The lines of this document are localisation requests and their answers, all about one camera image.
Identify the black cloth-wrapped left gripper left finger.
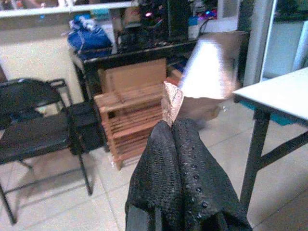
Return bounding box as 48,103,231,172
125,120,187,231

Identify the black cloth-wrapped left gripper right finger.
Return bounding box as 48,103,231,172
172,118,253,231

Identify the white paper takeaway box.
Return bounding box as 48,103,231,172
162,39,241,128

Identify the wooden slatted rack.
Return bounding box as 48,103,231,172
93,83,176,170

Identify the flat brown cardboard box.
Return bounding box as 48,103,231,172
98,57,168,97

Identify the white table with black legs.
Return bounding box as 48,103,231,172
232,67,308,215

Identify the black desk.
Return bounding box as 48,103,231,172
72,40,200,154

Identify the black folding chair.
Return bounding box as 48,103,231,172
0,77,97,224

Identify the blue bag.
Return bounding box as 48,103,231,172
67,14,113,55

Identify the black computer tower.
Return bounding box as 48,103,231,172
167,0,191,40

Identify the white door frame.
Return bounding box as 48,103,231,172
250,0,308,82

